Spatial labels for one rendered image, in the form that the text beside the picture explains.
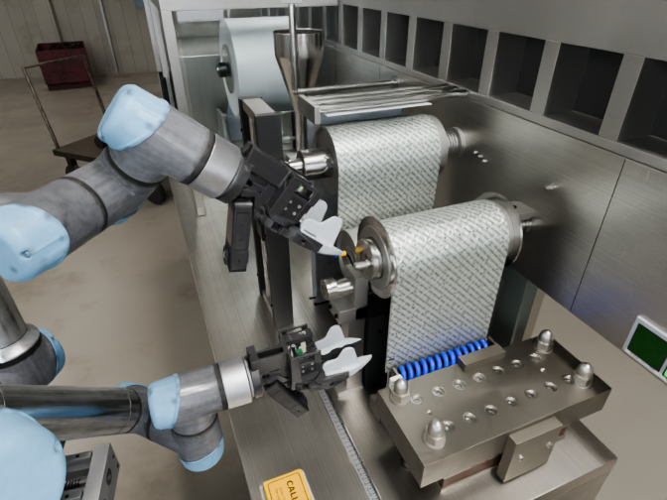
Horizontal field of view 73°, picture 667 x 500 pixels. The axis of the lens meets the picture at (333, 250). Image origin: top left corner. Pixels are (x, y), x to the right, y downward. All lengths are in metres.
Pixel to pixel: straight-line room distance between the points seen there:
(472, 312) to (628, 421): 1.62
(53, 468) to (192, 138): 0.36
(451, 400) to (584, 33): 0.64
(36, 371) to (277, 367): 0.53
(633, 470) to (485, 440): 1.51
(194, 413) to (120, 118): 0.44
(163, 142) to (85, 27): 9.06
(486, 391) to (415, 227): 0.33
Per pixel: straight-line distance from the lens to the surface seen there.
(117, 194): 0.60
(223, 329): 1.20
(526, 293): 1.03
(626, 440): 2.39
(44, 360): 1.11
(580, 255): 0.90
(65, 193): 0.56
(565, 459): 1.03
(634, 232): 0.83
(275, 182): 0.61
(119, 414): 0.82
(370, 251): 0.76
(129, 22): 9.45
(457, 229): 0.81
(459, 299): 0.88
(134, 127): 0.55
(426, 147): 0.98
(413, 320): 0.84
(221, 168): 0.57
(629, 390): 2.61
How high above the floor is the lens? 1.69
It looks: 32 degrees down
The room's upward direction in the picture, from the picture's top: straight up
